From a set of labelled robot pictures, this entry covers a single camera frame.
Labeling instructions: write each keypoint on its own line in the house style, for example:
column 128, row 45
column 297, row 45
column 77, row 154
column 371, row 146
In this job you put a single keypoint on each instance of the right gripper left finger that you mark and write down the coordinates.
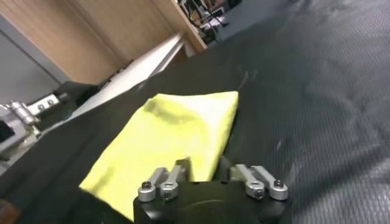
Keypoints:
column 170, row 179

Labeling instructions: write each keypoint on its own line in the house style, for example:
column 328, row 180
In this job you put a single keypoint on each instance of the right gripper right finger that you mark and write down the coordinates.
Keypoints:
column 253, row 179

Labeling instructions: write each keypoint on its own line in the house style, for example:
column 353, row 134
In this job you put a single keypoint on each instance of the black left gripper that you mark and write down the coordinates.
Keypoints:
column 15, row 137

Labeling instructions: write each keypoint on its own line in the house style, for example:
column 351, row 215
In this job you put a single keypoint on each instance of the yellow-green t-shirt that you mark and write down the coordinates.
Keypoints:
column 170, row 137

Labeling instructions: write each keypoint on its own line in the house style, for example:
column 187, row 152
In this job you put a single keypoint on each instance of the black plastic table cover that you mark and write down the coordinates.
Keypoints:
column 304, row 106

